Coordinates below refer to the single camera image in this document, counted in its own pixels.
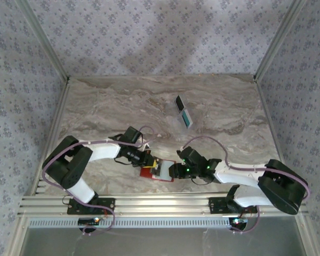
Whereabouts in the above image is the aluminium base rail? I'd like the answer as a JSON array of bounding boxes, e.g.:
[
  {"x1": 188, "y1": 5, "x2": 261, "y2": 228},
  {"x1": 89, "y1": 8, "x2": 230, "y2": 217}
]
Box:
[{"x1": 17, "y1": 192, "x2": 309, "y2": 217}]

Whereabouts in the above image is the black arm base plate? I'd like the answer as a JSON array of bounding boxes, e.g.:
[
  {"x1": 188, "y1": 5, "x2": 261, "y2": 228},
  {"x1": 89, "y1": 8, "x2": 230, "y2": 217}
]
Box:
[
  {"x1": 66, "y1": 197, "x2": 116, "y2": 215},
  {"x1": 207, "y1": 197, "x2": 258, "y2": 214}
]

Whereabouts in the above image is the small circuit board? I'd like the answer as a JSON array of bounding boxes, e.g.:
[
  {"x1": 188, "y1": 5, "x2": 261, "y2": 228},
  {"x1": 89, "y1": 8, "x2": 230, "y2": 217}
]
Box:
[
  {"x1": 78, "y1": 217, "x2": 101, "y2": 226},
  {"x1": 228, "y1": 217, "x2": 249, "y2": 227}
]

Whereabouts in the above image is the grey slotted cable duct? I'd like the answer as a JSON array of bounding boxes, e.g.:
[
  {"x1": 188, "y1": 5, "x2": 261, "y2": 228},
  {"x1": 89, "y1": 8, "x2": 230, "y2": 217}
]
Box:
[{"x1": 28, "y1": 216, "x2": 231, "y2": 229}]

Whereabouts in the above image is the aluminium frame post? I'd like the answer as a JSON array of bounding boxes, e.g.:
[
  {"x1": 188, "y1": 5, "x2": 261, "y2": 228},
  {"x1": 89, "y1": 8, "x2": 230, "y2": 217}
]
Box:
[
  {"x1": 253, "y1": 0, "x2": 309, "y2": 81},
  {"x1": 15, "y1": 0, "x2": 71, "y2": 82}
]

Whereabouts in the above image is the red leather card holder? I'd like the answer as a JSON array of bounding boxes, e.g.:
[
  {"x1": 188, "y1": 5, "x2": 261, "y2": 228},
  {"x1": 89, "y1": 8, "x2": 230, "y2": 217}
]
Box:
[{"x1": 139, "y1": 159, "x2": 176, "y2": 183}]

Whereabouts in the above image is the grey metal lower panel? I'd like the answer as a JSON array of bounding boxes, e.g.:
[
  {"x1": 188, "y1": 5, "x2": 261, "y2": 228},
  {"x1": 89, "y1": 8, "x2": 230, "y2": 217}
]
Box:
[{"x1": 21, "y1": 226, "x2": 309, "y2": 256}]

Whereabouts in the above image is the aluminium side rail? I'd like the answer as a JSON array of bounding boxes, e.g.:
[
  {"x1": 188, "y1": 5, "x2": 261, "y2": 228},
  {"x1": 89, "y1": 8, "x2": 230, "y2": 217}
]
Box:
[
  {"x1": 5, "y1": 79, "x2": 71, "y2": 256},
  {"x1": 255, "y1": 79, "x2": 319, "y2": 256}
]

